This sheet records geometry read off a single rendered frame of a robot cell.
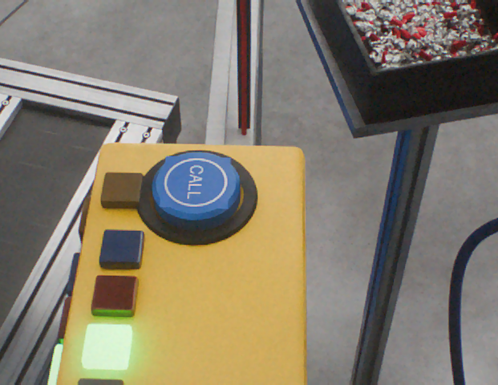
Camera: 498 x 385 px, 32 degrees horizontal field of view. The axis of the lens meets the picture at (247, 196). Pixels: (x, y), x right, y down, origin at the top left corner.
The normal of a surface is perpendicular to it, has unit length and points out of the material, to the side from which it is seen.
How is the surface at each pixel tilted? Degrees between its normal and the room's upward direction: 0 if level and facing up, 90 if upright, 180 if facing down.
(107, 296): 0
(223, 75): 0
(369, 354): 90
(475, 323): 0
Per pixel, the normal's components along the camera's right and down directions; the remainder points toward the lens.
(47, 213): 0.00, -0.63
